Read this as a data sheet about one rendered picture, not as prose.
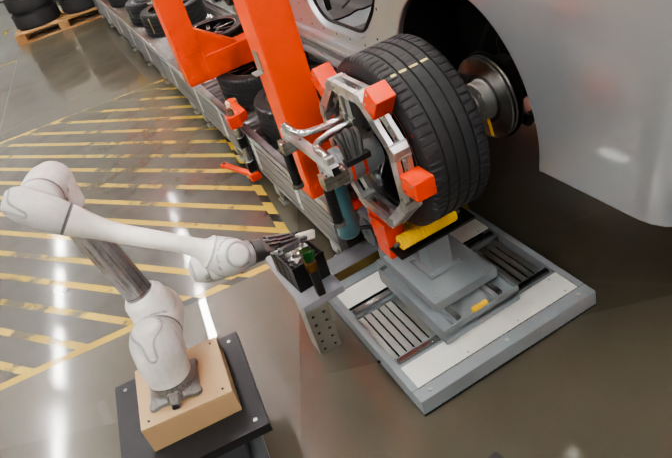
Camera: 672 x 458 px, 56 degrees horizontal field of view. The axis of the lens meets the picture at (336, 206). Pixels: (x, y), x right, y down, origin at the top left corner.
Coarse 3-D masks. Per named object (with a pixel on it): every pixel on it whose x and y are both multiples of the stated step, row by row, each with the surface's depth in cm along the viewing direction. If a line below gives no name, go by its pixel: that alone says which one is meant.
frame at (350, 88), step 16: (336, 80) 216; (352, 80) 213; (336, 96) 232; (352, 96) 205; (320, 112) 242; (336, 112) 241; (336, 144) 247; (384, 144) 201; (400, 144) 199; (400, 160) 200; (368, 192) 247; (400, 192) 208; (384, 208) 242; (400, 208) 214; (416, 208) 213; (400, 224) 232
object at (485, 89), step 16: (464, 64) 237; (480, 64) 228; (496, 64) 223; (464, 80) 242; (480, 80) 232; (496, 80) 224; (480, 96) 229; (496, 96) 228; (512, 96) 223; (480, 112) 234; (496, 112) 233; (512, 112) 224; (496, 128) 238; (512, 128) 232
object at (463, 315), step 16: (384, 272) 280; (400, 288) 269; (480, 288) 256; (496, 288) 250; (512, 288) 249; (416, 304) 256; (464, 304) 252; (480, 304) 245; (496, 304) 248; (432, 320) 246; (448, 320) 246; (464, 320) 243; (480, 320) 248; (448, 336) 243
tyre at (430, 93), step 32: (352, 64) 216; (384, 64) 205; (416, 64) 203; (448, 64) 203; (416, 96) 198; (448, 96) 200; (416, 128) 197; (448, 128) 199; (480, 128) 203; (448, 160) 201; (480, 160) 207; (448, 192) 209; (480, 192) 222; (416, 224) 232
